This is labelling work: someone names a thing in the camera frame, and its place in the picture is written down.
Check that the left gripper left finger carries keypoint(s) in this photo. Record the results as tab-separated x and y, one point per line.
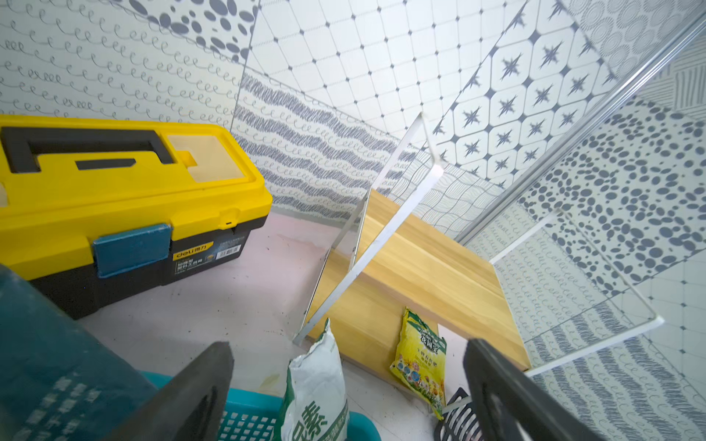
190	406

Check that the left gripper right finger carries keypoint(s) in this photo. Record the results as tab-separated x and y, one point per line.
509	405

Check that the yellow flower fertilizer bag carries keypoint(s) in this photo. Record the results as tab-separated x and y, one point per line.
420	362

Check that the green fruit picture bag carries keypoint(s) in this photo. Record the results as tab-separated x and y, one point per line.
315	403

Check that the dark green fertilizer bag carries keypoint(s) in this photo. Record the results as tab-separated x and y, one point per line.
58	382

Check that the white wooden two-tier shelf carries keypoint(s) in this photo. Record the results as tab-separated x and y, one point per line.
386	259

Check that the black slotted scoop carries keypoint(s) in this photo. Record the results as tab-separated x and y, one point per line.
460	423

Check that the teal plastic basket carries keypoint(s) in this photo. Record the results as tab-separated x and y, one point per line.
251	416

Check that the yellow black toolbox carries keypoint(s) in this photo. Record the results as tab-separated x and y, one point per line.
95	211

